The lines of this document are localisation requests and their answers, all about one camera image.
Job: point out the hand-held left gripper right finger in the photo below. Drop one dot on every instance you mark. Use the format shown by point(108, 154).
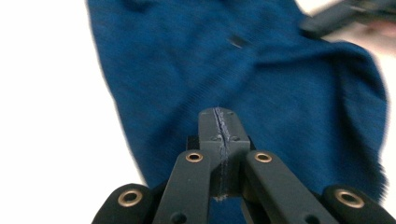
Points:
point(238, 143)

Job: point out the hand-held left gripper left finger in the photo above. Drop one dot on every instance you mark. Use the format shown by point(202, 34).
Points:
point(210, 140)

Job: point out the dark blue garment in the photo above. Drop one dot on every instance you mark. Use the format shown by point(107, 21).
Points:
point(186, 77)

